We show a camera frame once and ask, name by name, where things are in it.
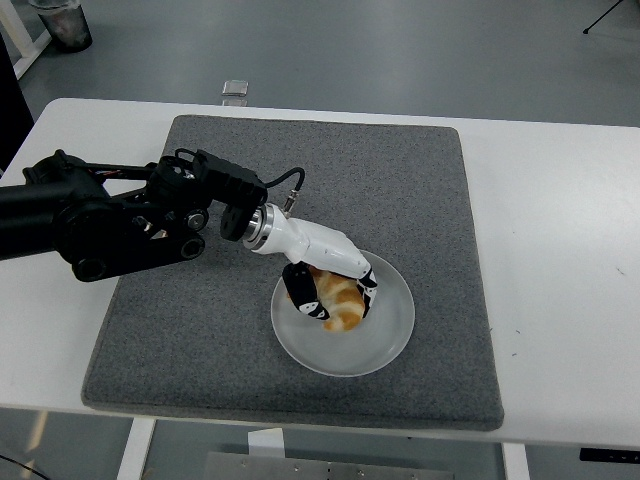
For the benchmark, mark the black flat panel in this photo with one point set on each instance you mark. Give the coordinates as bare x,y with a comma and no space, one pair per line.
12,110

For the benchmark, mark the white paper label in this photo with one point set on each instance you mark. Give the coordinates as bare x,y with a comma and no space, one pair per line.
266,442

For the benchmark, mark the grey felt mat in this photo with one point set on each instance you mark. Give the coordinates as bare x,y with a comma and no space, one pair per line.
375,180

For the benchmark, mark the black trash bin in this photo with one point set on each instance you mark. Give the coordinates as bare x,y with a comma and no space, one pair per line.
67,27

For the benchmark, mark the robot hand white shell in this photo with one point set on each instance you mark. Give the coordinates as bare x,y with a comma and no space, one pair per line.
320,247

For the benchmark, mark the black tripod leg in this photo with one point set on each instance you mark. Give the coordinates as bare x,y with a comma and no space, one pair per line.
602,17

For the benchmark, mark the pale grey round plate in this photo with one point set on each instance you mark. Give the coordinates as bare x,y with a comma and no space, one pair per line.
350,355

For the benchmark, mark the white table leg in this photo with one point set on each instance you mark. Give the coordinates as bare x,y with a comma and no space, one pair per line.
516,462
136,450

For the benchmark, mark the white table frame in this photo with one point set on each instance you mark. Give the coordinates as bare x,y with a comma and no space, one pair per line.
30,50

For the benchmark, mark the golden croissant bread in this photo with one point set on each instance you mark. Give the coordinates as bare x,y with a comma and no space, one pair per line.
342,300

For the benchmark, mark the black table control box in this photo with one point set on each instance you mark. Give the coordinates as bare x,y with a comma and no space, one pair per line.
610,455

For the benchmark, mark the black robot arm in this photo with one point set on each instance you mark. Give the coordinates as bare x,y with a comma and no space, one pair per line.
100,225

